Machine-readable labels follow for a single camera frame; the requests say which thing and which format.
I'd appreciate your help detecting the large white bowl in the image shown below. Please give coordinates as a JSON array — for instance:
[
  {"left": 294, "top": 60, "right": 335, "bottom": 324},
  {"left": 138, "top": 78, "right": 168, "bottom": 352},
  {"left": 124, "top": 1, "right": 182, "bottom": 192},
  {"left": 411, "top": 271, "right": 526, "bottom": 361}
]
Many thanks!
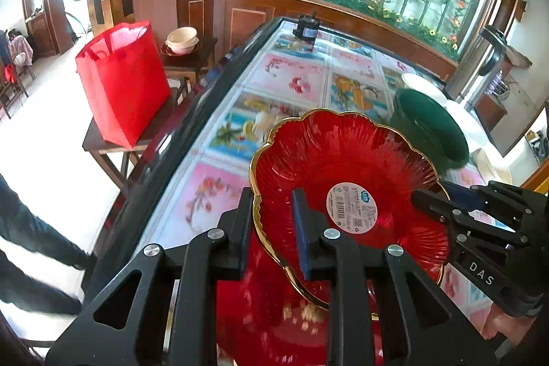
[{"left": 444, "top": 99, "right": 490, "bottom": 154}]

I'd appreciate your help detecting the wooden chair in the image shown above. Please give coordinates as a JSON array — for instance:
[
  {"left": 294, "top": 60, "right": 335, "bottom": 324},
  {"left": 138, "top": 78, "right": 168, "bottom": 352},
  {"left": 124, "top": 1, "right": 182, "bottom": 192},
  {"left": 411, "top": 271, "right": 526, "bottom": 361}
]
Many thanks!
[{"left": 0, "top": 63, "right": 30, "bottom": 120}]

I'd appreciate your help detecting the pink cloth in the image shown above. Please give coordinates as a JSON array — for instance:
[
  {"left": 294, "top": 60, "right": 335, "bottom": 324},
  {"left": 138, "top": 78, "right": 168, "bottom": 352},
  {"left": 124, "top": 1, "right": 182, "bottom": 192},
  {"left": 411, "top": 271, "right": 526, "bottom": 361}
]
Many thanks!
[{"left": 9, "top": 35, "right": 34, "bottom": 66}]

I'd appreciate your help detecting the small black device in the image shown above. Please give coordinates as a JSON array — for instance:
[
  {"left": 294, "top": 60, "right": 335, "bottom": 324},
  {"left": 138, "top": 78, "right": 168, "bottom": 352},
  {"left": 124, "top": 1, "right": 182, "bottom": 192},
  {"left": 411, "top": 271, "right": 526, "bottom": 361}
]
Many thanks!
[{"left": 292, "top": 11, "right": 322, "bottom": 44}]

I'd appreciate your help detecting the fruit print tablecloth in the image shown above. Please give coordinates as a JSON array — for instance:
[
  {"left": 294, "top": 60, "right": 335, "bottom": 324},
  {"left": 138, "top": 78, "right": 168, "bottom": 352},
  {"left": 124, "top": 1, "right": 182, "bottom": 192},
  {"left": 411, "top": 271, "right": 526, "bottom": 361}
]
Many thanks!
[{"left": 129, "top": 18, "right": 515, "bottom": 366}]

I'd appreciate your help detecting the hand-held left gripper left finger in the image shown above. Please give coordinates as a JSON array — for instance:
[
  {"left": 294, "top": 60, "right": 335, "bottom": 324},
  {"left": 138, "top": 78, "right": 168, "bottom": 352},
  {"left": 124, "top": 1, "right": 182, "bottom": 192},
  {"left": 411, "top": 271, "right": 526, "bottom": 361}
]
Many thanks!
[{"left": 45, "top": 187, "right": 255, "bottom": 366}]

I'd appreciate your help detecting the dark wooden stool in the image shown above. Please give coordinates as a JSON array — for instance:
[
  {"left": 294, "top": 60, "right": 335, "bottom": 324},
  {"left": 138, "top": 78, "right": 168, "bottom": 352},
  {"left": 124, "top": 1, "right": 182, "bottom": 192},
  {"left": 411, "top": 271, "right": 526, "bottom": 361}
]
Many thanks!
[{"left": 82, "top": 89, "right": 189, "bottom": 195}]

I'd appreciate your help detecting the silver black-handled appliance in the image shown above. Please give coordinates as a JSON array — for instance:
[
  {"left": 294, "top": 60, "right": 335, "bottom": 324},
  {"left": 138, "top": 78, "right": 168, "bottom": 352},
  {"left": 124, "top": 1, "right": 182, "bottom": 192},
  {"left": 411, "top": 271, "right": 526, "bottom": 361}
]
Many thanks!
[{"left": 444, "top": 25, "right": 509, "bottom": 109}]

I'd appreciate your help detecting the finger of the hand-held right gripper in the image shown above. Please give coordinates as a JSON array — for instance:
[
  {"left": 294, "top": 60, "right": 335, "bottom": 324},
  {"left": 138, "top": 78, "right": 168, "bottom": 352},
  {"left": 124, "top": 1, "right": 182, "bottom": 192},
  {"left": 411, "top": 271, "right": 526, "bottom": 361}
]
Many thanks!
[
  {"left": 410, "top": 188, "right": 530, "bottom": 251},
  {"left": 440, "top": 180, "right": 541, "bottom": 221}
]

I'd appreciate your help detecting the cream plate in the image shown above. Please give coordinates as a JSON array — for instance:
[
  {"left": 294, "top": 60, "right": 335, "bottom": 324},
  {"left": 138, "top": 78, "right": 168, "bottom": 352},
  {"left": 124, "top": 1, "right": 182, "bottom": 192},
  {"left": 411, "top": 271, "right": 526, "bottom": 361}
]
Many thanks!
[{"left": 475, "top": 147, "right": 514, "bottom": 186}]

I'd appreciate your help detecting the wooden mirror cabinet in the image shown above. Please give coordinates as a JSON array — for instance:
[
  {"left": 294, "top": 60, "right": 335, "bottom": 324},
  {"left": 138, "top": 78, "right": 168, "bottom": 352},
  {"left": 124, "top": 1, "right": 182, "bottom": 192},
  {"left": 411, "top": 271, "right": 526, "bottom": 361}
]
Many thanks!
[{"left": 19, "top": 0, "right": 58, "bottom": 56}]

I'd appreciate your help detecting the dark green bowl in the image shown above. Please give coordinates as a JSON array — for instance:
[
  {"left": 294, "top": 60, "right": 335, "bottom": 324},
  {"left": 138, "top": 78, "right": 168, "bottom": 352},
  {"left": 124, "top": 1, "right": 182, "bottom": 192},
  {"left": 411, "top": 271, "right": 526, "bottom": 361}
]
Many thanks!
[{"left": 388, "top": 88, "right": 470, "bottom": 170}]

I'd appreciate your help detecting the cream bowl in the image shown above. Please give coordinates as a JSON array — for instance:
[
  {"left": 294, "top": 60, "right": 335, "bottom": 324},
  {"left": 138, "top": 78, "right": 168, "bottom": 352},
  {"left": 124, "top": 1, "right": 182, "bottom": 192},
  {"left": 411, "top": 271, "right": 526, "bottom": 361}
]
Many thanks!
[
  {"left": 165, "top": 39, "right": 201, "bottom": 54},
  {"left": 167, "top": 26, "right": 199, "bottom": 45}
]

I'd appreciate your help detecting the red patterned plate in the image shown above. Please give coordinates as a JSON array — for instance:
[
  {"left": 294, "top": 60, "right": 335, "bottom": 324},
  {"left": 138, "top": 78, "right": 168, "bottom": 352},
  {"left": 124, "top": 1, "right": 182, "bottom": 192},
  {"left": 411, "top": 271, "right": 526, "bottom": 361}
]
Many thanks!
[{"left": 217, "top": 237, "right": 383, "bottom": 366}]

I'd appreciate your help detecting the dark wooden side table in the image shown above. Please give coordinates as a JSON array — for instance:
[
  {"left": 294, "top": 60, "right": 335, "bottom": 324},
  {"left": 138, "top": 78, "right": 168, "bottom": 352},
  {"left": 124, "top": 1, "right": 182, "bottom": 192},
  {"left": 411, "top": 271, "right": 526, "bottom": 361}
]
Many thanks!
[{"left": 161, "top": 37, "right": 219, "bottom": 101}]

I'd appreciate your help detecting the red shopping bag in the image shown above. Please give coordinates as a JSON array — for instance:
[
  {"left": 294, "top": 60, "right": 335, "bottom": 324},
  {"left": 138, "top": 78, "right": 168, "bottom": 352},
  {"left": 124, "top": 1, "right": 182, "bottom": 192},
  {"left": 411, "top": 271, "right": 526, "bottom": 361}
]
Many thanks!
[{"left": 75, "top": 21, "right": 172, "bottom": 149}]

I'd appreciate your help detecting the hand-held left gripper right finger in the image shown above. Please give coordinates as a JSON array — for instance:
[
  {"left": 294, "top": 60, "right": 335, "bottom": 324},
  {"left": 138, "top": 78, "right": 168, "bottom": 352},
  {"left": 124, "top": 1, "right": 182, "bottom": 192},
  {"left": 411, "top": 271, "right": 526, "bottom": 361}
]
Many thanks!
[{"left": 292, "top": 188, "right": 499, "bottom": 366}]

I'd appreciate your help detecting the red scalloped glass plate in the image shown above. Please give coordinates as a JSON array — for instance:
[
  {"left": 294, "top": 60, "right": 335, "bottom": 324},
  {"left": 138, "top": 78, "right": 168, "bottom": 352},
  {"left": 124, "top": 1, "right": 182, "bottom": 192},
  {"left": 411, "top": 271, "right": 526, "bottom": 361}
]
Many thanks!
[{"left": 249, "top": 108, "right": 451, "bottom": 312}]

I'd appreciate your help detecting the small white bowl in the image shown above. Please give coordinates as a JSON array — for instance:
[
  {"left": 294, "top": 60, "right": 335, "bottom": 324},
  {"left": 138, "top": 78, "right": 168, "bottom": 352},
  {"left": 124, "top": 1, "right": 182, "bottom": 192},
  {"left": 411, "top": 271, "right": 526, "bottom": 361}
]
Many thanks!
[{"left": 402, "top": 73, "right": 449, "bottom": 103}]

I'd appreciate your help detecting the brown red plate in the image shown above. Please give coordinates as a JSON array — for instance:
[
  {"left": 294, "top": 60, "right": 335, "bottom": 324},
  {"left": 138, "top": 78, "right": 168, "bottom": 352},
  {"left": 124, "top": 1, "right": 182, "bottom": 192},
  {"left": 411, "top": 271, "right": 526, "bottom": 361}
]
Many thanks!
[{"left": 160, "top": 42, "right": 202, "bottom": 57}]

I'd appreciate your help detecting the black rimmed dining table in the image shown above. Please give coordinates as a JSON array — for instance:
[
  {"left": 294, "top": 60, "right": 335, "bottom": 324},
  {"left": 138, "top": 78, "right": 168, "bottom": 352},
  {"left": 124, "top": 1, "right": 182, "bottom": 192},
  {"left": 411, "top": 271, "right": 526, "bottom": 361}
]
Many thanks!
[{"left": 81, "top": 16, "right": 455, "bottom": 307}]

